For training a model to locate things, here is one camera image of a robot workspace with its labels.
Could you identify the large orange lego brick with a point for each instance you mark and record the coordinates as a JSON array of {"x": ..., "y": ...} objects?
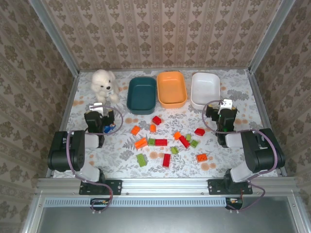
[{"x": 141, "y": 143}]

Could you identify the small red lego brick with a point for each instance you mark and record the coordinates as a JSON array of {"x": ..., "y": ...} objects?
[{"x": 156, "y": 120}]

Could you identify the long green lego brick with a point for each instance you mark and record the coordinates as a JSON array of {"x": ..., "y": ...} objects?
[{"x": 141, "y": 160}]

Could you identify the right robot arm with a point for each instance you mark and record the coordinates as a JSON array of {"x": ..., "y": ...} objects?
[{"x": 260, "y": 155}]

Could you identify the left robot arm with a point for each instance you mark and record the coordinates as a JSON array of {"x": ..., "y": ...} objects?
[{"x": 73, "y": 150}]

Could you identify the white plush teddy bear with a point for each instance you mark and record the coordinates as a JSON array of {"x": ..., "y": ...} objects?
[{"x": 103, "y": 83}]

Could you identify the dark teal plastic container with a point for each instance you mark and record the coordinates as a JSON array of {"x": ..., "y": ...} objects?
[{"x": 141, "y": 97}]

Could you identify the white plastic container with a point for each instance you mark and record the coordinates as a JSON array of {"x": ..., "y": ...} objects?
[{"x": 205, "y": 87}]

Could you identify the small orange lego brick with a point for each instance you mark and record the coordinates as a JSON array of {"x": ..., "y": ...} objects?
[{"x": 152, "y": 128}]

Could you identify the long red lego brick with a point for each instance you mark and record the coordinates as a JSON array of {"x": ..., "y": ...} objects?
[
  {"x": 184, "y": 141},
  {"x": 166, "y": 160}
]

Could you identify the orange plastic container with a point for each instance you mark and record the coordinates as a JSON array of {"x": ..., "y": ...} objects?
[{"x": 171, "y": 89}]

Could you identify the grey metal panel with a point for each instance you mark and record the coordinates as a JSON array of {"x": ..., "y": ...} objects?
[{"x": 165, "y": 221}]

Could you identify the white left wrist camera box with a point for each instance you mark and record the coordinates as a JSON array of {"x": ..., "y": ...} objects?
[{"x": 96, "y": 107}]

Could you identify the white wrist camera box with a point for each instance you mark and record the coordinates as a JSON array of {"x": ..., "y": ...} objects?
[
  {"x": 96, "y": 107},
  {"x": 227, "y": 104}
]

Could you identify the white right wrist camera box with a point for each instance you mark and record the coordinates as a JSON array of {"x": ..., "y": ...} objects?
[{"x": 227, "y": 104}]

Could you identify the aluminium left side rail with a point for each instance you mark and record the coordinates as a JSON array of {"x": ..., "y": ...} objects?
[{"x": 63, "y": 121}]

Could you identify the aluminium right side rail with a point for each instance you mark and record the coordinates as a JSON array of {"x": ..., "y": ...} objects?
[{"x": 262, "y": 109}]

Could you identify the aluminium back frame rail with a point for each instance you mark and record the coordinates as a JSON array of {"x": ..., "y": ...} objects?
[{"x": 145, "y": 70}]

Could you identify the aluminium frame rail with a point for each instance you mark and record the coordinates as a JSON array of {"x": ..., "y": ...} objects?
[
  {"x": 145, "y": 70},
  {"x": 165, "y": 187}
]

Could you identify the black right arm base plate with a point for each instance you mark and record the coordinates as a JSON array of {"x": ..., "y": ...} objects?
[{"x": 213, "y": 187}]

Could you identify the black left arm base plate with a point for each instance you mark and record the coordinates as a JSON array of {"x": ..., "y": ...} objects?
[{"x": 116, "y": 187}]

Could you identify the aluminium front frame rail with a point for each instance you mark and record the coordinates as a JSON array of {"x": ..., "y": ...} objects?
[{"x": 165, "y": 187}]

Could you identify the aluminium left frame post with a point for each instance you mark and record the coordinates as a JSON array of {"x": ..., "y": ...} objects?
[{"x": 55, "y": 38}]

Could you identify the aluminium frame post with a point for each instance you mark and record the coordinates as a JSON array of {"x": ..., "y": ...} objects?
[
  {"x": 270, "y": 36},
  {"x": 55, "y": 38}
]

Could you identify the aluminium right frame post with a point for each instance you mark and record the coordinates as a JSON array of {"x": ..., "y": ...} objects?
[{"x": 270, "y": 36}]

